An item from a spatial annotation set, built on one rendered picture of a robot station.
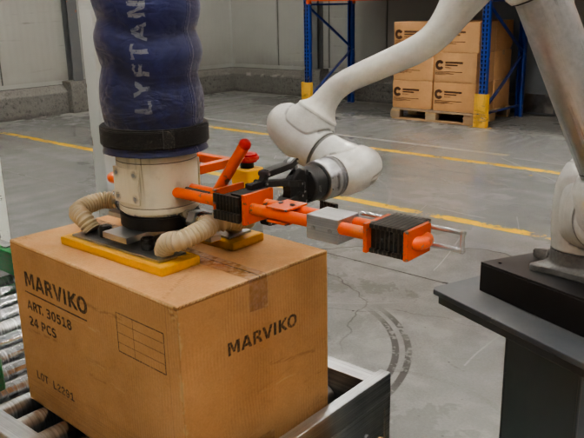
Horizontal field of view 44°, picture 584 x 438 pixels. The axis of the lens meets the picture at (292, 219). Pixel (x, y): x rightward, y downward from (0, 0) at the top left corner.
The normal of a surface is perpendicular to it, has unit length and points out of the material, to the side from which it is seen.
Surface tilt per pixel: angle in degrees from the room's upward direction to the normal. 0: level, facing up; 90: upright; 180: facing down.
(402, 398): 0
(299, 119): 63
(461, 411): 0
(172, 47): 72
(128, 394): 90
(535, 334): 0
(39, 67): 90
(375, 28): 90
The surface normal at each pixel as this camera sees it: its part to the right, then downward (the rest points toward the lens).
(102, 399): -0.68, 0.22
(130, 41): -0.06, -0.09
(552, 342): -0.02, -0.96
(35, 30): 0.75, 0.18
